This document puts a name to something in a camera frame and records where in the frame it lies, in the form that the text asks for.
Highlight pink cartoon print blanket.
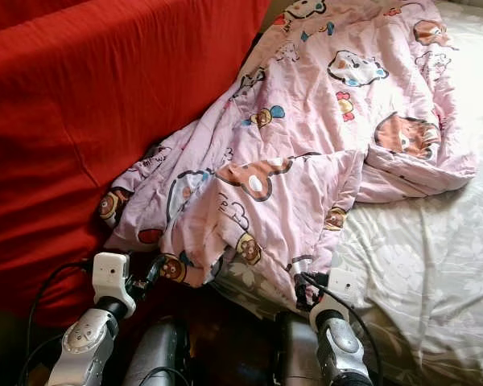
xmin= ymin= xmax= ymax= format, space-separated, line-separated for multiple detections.
xmin=98 ymin=0 xmax=478 ymax=310

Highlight grey right robot leg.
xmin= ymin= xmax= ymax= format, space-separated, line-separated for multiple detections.
xmin=276 ymin=312 xmax=323 ymax=386

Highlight grey robot leg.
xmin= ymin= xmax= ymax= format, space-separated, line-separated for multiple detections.
xmin=122 ymin=318 xmax=190 ymax=386
xmin=276 ymin=312 xmax=323 ymax=386

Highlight grey left robot leg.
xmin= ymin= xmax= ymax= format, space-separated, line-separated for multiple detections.
xmin=122 ymin=318 xmax=190 ymax=386

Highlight beige floral bed sheet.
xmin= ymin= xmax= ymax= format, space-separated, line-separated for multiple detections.
xmin=209 ymin=0 xmax=483 ymax=386

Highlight large red cushion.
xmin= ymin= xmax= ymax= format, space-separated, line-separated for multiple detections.
xmin=0 ymin=0 xmax=270 ymax=326

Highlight small red cushion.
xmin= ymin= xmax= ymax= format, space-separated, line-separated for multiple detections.
xmin=0 ymin=0 xmax=81 ymax=35

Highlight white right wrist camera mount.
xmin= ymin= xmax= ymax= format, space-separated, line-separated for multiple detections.
xmin=326 ymin=268 xmax=359 ymax=313

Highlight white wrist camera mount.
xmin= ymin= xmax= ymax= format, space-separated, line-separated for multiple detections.
xmin=93 ymin=253 xmax=133 ymax=300
xmin=326 ymin=268 xmax=359 ymax=313

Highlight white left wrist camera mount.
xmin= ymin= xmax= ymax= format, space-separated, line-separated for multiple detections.
xmin=93 ymin=253 xmax=133 ymax=300

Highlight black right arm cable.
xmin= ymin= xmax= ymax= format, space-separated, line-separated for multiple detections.
xmin=302 ymin=272 xmax=386 ymax=386

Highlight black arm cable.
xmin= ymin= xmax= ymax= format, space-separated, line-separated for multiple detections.
xmin=302 ymin=272 xmax=386 ymax=386
xmin=28 ymin=257 xmax=96 ymax=386

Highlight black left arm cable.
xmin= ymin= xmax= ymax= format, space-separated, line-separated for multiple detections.
xmin=28 ymin=257 xmax=96 ymax=386

